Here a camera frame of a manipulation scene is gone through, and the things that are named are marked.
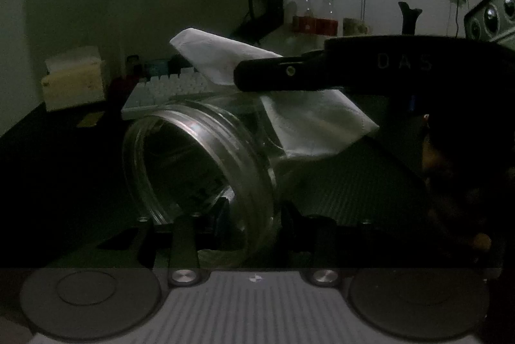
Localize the grey audio device with knobs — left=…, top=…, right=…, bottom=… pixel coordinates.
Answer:
left=464, top=0, right=515, bottom=50

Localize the bottle with black cap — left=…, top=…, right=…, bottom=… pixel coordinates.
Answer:
left=317, top=0, right=339, bottom=37

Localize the black forked stand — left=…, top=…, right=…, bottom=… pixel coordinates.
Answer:
left=398, top=1, right=423, bottom=35

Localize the yellow tissue box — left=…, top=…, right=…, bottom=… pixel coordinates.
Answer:
left=41, top=46, right=108, bottom=111

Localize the bottle with tan cap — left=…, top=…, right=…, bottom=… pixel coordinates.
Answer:
left=297, top=0, right=316, bottom=33

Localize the white cleaning cloth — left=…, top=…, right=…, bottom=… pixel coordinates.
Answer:
left=169, top=28, right=379, bottom=159

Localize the clear glass jar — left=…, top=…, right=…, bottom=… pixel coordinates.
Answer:
left=125, top=94, right=282, bottom=268

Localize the white mechanical keyboard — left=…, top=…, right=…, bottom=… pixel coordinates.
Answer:
left=121, top=67, right=225, bottom=121

